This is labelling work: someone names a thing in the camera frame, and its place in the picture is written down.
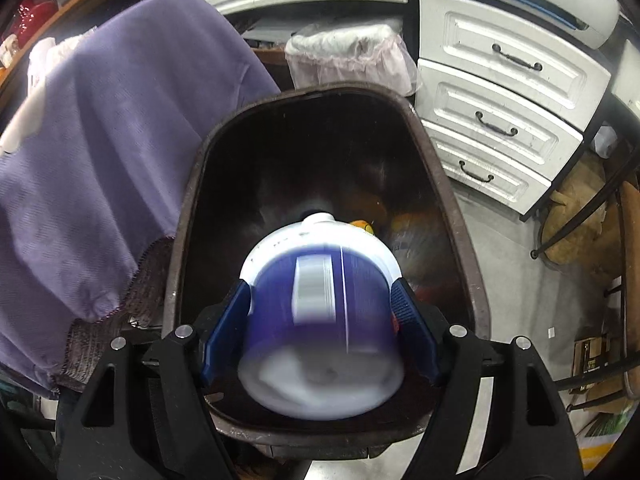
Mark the brown seat cushion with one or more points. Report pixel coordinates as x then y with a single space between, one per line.
575 220

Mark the yellow white sack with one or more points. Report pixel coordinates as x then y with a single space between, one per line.
610 425

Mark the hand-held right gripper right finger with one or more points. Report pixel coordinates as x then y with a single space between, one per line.
415 330

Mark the white plastic bag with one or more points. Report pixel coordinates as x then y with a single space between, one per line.
47 57

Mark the black chair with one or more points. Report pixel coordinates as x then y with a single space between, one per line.
625 280

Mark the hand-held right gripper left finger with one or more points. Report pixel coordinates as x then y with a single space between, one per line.
225 330

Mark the purple floral tablecloth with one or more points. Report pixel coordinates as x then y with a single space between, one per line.
100 160

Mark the dark brown trash bin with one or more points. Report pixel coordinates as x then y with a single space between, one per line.
300 160

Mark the brown woven undercloth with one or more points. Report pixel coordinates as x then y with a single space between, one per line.
150 285

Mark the lace covered stool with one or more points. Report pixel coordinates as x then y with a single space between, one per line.
345 55

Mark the red vase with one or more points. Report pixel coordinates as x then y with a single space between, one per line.
32 15

